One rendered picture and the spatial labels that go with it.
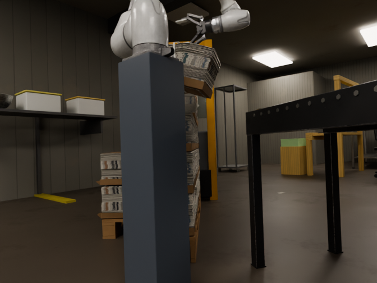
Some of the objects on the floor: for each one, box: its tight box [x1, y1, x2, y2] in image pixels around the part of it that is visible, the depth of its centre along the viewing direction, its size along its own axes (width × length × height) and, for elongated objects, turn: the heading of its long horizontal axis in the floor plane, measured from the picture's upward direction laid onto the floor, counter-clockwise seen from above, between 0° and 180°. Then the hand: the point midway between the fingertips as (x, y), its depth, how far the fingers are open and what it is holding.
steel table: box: [351, 131, 377, 168], centre depth 663 cm, size 74×195×104 cm
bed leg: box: [324, 133, 343, 254], centre depth 159 cm, size 6×6×68 cm
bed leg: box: [247, 135, 266, 269], centre depth 145 cm, size 6×6×68 cm
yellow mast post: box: [204, 39, 218, 200], centre depth 324 cm, size 9×9×185 cm
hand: (178, 33), depth 165 cm, fingers open, 14 cm apart
